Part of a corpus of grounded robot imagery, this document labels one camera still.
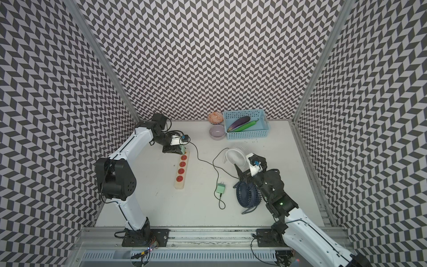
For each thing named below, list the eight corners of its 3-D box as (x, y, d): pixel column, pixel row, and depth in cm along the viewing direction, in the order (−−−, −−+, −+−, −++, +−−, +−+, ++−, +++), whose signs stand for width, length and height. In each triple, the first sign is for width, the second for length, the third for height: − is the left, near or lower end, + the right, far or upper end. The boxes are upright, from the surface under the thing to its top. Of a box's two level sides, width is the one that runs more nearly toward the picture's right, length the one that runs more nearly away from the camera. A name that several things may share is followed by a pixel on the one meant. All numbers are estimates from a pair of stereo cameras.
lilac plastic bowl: (215, 146, 108) (214, 139, 102) (208, 133, 115) (208, 126, 109) (228, 141, 110) (228, 134, 105) (221, 129, 117) (221, 122, 112)
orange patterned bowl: (208, 123, 124) (208, 115, 117) (213, 118, 127) (212, 110, 121) (222, 128, 120) (222, 120, 114) (226, 122, 124) (226, 114, 118)
